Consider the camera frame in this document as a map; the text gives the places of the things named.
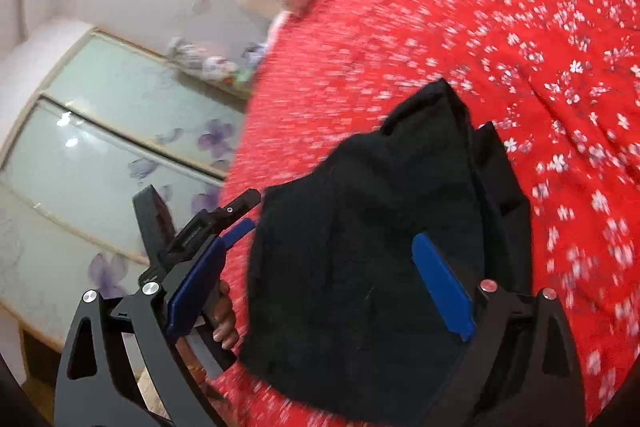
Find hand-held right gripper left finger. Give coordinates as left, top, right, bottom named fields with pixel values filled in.
left=52, top=234, right=236, bottom=427

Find person's left hand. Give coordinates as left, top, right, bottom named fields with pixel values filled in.
left=202, top=281, right=238, bottom=352

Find red floral bedspread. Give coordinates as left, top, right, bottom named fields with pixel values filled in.
left=200, top=0, right=640, bottom=427

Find wardrobe with purple flower doors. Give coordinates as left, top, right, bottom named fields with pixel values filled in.
left=0, top=27, right=252, bottom=358

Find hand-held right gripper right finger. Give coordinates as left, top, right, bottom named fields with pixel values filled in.
left=411, top=233, right=587, bottom=427

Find purple plush bear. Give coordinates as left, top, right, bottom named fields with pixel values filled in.
left=169, top=38, right=202, bottom=64

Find black pants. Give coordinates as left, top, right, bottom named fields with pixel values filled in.
left=239, top=78, right=534, bottom=423

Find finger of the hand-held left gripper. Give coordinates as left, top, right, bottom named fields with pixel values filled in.
left=221, top=218, right=257, bottom=252
left=214, top=188, right=262, bottom=229

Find white plush toy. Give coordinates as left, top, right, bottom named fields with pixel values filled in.
left=202, top=54, right=239, bottom=80

